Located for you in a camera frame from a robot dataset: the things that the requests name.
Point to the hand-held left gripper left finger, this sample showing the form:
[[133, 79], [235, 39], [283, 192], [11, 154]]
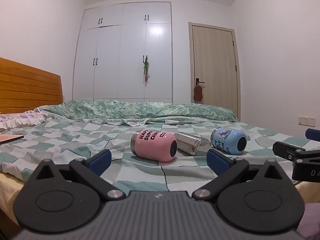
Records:
[[100, 162]]

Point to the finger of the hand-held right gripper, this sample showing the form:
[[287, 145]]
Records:
[[313, 133], [287, 149]]

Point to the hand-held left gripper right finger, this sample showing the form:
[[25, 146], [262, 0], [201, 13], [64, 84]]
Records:
[[218, 163]]

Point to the pink cup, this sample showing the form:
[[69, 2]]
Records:
[[152, 146]]

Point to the blue cup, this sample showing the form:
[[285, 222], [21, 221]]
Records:
[[227, 140]]

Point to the stainless steel cup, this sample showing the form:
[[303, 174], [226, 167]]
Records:
[[191, 142]]

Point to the checkered bed sheet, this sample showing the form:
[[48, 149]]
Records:
[[75, 140]]

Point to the pink cloth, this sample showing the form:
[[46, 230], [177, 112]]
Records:
[[311, 220]]

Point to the green floral duvet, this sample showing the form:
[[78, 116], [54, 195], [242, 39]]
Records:
[[125, 110]]

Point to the purple floral pillow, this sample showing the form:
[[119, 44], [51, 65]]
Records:
[[17, 120]]

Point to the pink notebook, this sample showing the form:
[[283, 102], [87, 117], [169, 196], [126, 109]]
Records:
[[10, 138]]

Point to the beige door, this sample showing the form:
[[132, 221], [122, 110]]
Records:
[[215, 67]]

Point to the beige mattress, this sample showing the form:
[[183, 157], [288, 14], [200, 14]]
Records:
[[8, 190]]

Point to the wooden headboard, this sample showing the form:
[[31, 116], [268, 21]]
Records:
[[27, 90]]

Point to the green hanging ornament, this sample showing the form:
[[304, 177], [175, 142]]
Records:
[[146, 68]]

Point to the white wardrobe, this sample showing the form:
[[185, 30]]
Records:
[[120, 55]]

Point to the white wall socket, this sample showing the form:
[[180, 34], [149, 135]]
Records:
[[306, 120]]

